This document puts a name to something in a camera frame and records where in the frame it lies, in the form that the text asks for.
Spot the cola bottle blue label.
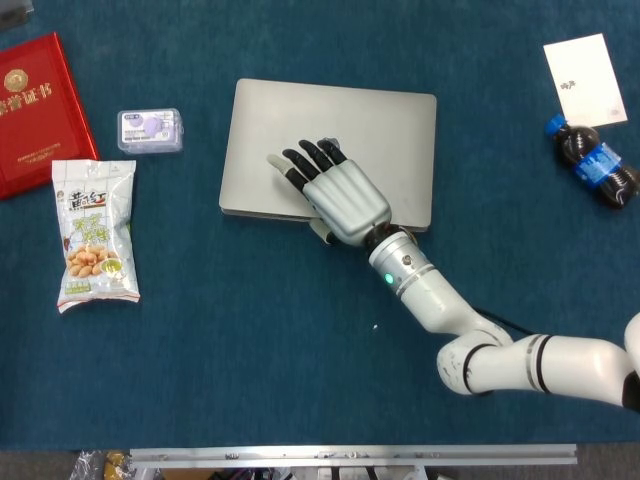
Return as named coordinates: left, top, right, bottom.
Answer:
left=544, top=113, right=640, bottom=210

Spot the red certificate folder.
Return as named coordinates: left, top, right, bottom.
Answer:
left=0, top=32, right=100, bottom=202

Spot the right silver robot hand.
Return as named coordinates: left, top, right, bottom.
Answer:
left=266, top=138, right=392, bottom=247

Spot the white paper card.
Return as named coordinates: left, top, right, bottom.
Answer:
left=543, top=33, right=629, bottom=129

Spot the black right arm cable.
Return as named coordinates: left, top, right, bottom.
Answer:
left=473, top=305, right=537, bottom=336

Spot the aluminium frame rail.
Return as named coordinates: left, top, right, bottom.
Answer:
left=129, top=443, right=579, bottom=469

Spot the small clear plastic box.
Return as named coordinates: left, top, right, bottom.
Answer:
left=117, top=107, right=185, bottom=157

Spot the teal felt table mat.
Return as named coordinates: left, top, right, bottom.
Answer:
left=0, top=0, right=640, bottom=451

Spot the white peanut snack bag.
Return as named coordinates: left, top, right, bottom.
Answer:
left=51, top=158, right=141, bottom=315

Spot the silver laptop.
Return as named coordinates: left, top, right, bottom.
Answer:
left=218, top=77, right=438, bottom=234

